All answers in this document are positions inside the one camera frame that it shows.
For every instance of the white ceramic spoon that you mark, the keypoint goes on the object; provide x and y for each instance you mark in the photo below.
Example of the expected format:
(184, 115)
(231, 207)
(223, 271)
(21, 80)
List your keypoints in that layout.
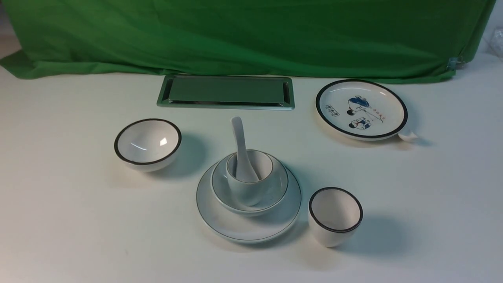
(244, 170)

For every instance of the plain white cup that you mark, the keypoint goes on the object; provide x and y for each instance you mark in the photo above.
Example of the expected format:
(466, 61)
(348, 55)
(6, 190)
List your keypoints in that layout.
(250, 193)

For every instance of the silver rectangular tray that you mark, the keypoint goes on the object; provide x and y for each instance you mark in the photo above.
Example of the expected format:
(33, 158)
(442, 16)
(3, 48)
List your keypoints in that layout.
(227, 92)

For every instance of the white shallow bowl on plate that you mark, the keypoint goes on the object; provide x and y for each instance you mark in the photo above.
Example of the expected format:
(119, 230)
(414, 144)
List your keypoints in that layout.
(221, 190)

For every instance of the large white plate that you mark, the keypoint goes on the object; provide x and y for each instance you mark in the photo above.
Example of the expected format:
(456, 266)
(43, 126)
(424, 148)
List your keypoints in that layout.
(243, 229)

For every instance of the white bowl with black rim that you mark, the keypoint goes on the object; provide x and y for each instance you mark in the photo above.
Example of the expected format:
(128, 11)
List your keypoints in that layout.
(148, 145)

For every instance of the white cup with bicycle print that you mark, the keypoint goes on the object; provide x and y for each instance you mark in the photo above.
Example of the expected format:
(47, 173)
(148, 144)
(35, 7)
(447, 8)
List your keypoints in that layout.
(334, 214)

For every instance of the illustrated plate with black rim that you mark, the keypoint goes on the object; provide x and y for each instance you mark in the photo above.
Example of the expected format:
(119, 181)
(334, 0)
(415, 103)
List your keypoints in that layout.
(361, 110)

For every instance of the white spoon under illustrated plate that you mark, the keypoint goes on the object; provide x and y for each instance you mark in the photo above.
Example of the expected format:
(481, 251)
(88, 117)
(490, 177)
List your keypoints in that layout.
(407, 136)

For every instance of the green backdrop cloth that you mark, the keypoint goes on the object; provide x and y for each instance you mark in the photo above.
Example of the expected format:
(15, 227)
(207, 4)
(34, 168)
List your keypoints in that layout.
(386, 41)

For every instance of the metal clip on cloth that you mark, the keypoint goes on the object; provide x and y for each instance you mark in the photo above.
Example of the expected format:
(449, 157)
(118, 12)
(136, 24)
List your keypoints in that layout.
(456, 63)

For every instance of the clear plastic bag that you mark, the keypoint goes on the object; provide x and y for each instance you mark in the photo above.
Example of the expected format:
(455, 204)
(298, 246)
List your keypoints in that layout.
(495, 43)

